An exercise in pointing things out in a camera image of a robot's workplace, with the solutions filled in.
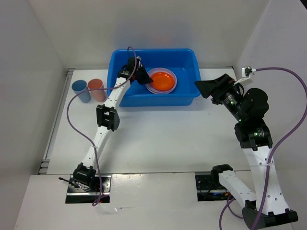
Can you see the lilac plastic plate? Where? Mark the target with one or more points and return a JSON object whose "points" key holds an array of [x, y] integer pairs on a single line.
{"points": [[152, 71]]}

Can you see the blue plastic cup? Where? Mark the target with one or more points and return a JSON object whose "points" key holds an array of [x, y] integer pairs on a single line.
{"points": [[80, 88]]}

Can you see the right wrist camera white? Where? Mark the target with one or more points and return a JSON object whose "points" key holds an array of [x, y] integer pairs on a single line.
{"points": [[246, 74]]}

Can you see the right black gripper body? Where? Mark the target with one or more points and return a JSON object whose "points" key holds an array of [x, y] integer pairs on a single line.
{"points": [[231, 99]]}

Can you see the pink plastic plate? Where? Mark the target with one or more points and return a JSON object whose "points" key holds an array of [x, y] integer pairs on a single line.
{"points": [[155, 91]]}

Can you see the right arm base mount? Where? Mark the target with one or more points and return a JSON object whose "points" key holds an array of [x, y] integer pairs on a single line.
{"points": [[207, 190]]}

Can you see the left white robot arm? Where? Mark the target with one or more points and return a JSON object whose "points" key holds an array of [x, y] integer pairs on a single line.
{"points": [[108, 121]]}

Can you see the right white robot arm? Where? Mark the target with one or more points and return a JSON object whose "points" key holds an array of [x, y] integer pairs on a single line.
{"points": [[266, 206]]}

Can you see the orange plastic plate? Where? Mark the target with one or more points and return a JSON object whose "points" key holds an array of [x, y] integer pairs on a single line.
{"points": [[162, 81]]}

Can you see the salmon pink plastic cup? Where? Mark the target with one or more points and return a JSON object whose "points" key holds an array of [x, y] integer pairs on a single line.
{"points": [[96, 86]]}

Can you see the aluminium rail table edge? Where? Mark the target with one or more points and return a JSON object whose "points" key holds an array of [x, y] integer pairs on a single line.
{"points": [[52, 136]]}

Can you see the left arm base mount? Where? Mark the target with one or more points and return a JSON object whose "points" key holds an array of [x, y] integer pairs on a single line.
{"points": [[82, 194]]}

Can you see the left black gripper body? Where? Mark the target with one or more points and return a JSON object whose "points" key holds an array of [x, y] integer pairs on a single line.
{"points": [[136, 71]]}

